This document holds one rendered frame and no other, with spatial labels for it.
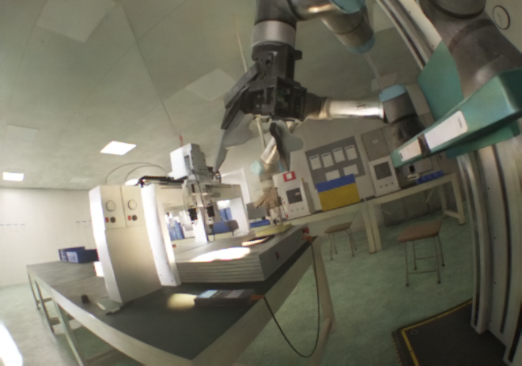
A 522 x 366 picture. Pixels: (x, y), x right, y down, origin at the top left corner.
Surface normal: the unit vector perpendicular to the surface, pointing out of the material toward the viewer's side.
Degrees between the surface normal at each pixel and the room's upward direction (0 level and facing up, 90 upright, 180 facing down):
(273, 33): 105
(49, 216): 90
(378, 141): 90
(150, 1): 180
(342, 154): 90
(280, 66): 87
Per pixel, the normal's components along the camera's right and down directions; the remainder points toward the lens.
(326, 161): -0.42, -0.06
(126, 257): 0.88, -0.28
